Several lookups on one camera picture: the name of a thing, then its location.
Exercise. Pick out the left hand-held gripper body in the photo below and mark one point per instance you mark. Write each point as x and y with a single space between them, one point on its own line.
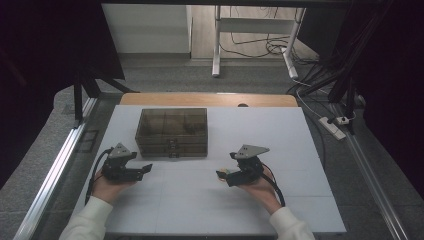
116 170

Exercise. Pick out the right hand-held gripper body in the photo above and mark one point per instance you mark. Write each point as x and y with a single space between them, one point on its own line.
248 170

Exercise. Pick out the smoky transparent drawer box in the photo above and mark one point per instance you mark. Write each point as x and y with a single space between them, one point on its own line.
171 130

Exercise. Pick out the person's left hand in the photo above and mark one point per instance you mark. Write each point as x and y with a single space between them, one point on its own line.
106 190

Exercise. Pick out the person's right hand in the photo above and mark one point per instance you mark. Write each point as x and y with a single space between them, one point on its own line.
263 193

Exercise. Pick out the white board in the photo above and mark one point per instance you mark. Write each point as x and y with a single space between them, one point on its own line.
266 126

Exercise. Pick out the person's left white sleeve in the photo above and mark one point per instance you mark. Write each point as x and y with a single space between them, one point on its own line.
88 220

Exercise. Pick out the person's white sleeve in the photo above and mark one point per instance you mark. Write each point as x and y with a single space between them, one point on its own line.
291 225
88 220

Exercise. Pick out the wooden table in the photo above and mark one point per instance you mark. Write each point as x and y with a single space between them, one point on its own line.
200 99

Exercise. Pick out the person's right white sleeve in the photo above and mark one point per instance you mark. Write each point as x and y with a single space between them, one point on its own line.
291 225

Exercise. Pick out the black metal stand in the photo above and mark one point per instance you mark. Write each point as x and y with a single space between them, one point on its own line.
346 76
78 100

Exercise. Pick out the white power strip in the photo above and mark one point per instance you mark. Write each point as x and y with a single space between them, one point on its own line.
331 128

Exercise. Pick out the white plug adapter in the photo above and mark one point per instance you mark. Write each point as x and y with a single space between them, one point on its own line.
342 120

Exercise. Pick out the white cabinet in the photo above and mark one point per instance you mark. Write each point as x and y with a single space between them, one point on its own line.
146 30

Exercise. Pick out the dark curtain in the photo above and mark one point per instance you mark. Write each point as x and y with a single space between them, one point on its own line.
396 83
40 66

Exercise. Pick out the aluminium rail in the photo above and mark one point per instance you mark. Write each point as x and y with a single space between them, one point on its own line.
370 180
50 180

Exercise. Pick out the white desk frame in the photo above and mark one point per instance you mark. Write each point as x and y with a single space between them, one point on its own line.
253 25

